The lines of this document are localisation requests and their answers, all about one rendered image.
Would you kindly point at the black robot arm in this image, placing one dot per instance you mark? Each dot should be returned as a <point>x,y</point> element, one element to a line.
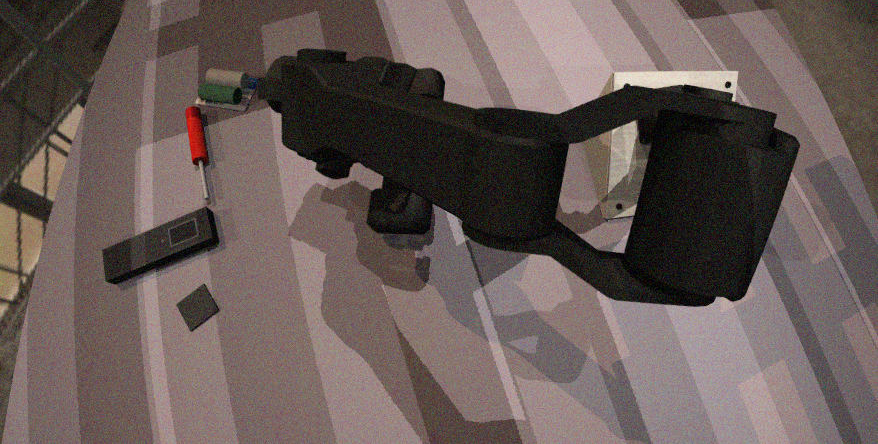
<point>716,174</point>

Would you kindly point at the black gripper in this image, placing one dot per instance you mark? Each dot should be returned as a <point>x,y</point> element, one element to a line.
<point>394,209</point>

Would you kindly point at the red-handled screwdriver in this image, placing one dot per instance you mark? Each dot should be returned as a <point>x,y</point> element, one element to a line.
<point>197,143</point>

